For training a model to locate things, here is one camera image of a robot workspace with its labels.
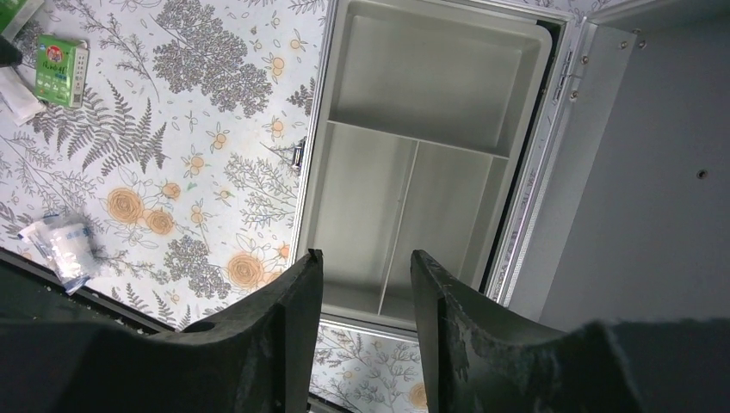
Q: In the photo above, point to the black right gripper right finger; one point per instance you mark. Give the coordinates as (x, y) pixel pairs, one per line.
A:
(479, 356)

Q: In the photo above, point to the grey plastic tray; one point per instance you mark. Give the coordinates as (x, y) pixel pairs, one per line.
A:
(419, 120)

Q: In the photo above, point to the clear syringe packet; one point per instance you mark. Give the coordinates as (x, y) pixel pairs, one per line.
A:
(35, 234)

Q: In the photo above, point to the green sachet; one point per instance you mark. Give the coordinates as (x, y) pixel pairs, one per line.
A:
(61, 68)
(15, 14)

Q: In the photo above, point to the grey metal box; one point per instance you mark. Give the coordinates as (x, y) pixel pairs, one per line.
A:
(619, 208)

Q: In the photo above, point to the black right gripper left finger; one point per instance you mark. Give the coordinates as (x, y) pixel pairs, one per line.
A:
(254, 356)

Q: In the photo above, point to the floral table mat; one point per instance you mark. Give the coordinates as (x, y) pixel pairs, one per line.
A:
(178, 157)

